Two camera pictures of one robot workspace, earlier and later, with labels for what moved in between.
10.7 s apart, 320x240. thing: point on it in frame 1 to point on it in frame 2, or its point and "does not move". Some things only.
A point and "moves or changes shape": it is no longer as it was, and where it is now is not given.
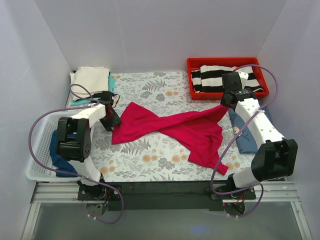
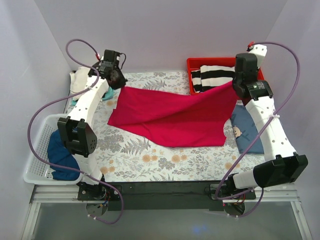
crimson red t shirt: [198, 126] moves or changes shape
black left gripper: [113, 121] to [118, 81]
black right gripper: [227, 100] to [238, 89]
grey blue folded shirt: [246, 141] does not move
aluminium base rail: [280, 192] does not move
